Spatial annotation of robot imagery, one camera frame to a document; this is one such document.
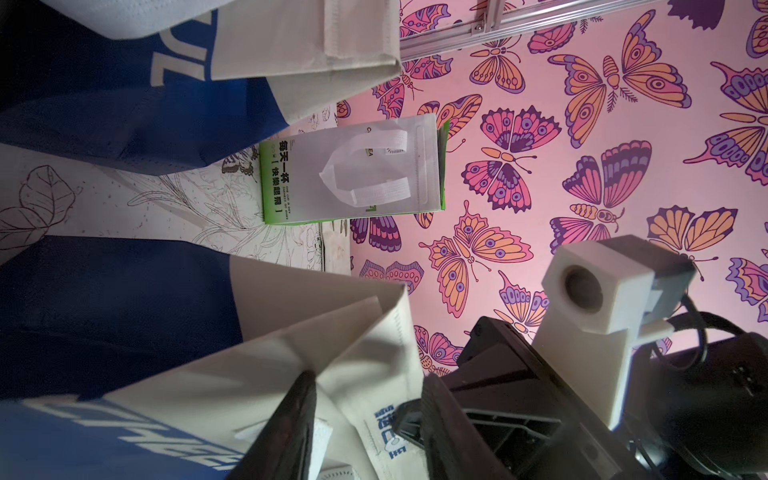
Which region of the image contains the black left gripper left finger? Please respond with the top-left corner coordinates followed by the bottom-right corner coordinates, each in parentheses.
top-left (227, 371), bottom-right (317, 480)

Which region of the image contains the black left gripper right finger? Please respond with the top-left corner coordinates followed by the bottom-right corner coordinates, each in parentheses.
top-left (420, 374), bottom-right (515, 480)

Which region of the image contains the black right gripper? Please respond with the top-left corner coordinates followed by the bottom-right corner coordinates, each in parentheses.
top-left (393, 317), bottom-right (652, 479)

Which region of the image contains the blue white takeout bag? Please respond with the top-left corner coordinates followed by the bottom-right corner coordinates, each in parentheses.
top-left (1, 236), bottom-right (427, 479)

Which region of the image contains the green white takeout bag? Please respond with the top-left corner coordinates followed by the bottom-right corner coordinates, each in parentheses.
top-left (259, 113), bottom-right (450, 225)

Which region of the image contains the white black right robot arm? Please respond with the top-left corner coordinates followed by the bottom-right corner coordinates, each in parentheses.
top-left (393, 312), bottom-right (767, 479)

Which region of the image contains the back left blue white bag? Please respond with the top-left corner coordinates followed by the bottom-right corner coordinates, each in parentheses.
top-left (1, 1), bottom-right (401, 174)

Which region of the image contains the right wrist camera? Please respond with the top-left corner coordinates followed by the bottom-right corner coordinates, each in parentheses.
top-left (533, 235), bottom-right (696, 429)

